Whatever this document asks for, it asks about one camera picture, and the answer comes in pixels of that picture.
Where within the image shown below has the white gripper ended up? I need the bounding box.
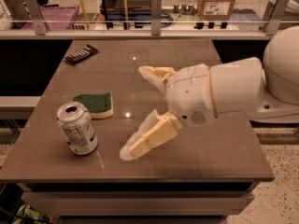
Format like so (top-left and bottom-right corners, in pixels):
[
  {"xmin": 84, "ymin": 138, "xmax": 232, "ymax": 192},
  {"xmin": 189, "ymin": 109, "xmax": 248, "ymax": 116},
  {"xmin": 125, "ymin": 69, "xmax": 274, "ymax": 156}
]
[{"xmin": 120, "ymin": 64, "xmax": 216, "ymax": 161}]

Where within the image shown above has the silver green 7up can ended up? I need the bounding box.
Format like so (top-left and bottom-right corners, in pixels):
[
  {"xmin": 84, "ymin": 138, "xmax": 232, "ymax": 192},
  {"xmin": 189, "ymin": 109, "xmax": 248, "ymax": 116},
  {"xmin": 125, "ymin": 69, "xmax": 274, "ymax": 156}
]
[{"xmin": 57, "ymin": 102, "xmax": 98, "ymax": 155}]

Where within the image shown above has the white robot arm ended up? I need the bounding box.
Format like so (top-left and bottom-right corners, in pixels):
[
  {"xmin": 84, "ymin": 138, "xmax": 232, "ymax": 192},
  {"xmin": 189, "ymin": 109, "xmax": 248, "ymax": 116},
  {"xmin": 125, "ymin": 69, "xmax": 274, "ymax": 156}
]
[{"xmin": 120, "ymin": 26, "xmax": 299, "ymax": 161}]

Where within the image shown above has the green yellow sponge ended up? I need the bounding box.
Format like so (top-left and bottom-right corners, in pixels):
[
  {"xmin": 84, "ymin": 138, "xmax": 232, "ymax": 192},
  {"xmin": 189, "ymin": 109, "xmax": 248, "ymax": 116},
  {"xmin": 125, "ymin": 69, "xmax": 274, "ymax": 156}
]
[{"xmin": 73, "ymin": 92, "xmax": 114, "ymax": 119}]

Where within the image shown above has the cardboard box with label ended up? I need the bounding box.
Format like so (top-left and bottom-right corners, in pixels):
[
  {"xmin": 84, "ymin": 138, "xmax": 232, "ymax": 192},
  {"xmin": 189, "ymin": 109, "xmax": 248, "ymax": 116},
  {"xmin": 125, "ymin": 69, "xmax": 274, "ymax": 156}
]
[{"xmin": 197, "ymin": 0, "xmax": 235, "ymax": 20}]

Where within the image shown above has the purple plastic crate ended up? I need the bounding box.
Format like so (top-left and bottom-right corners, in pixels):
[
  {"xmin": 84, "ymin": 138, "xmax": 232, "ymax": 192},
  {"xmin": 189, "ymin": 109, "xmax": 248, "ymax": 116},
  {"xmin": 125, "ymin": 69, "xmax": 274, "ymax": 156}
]
[{"xmin": 21, "ymin": 5, "xmax": 81, "ymax": 31}]

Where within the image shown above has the middle metal railing post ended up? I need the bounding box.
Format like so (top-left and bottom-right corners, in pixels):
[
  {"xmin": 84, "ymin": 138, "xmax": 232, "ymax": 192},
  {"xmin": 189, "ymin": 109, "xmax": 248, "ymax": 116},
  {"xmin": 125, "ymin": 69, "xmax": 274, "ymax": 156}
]
[{"xmin": 151, "ymin": 0, "xmax": 162, "ymax": 35}]

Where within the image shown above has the metal railing post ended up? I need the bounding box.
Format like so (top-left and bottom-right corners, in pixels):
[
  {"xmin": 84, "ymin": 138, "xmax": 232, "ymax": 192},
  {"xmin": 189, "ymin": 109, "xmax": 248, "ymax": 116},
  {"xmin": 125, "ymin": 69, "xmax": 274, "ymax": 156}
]
[
  {"xmin": 151, "ymin": 0, "xmax": 162, "ymax": 35},
  {"xmin": 263, "ymin": 0, "xmax": 292, "ymax": 35},
  {"xmin": 24, "ymin": 0, "xmax": 48, "ymax": 35}
]

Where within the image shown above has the yellow broom handle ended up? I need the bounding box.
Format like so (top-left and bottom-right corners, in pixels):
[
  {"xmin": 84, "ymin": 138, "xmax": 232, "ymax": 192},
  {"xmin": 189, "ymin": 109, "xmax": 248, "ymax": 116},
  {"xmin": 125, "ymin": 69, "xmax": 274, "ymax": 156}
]
[{"xmin": 79, "ymin": 0, "xmax": 90, "ymax": 30}]

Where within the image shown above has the right metal railing post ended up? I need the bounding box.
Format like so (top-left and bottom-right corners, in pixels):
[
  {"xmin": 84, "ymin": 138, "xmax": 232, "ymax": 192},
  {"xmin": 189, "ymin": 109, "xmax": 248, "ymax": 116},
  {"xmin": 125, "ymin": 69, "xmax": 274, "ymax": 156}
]
[{"xmin": 263, "ymin": 0, "xmax": 292, "ymax": 35}]

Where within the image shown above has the left metal railing post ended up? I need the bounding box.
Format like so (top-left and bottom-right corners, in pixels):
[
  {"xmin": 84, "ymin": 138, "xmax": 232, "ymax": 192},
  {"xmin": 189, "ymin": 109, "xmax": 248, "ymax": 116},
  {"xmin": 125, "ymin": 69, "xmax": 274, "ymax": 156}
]
[{"xmin": 24, "ymin": 0, "xmax": 48, "ymax": 35}]

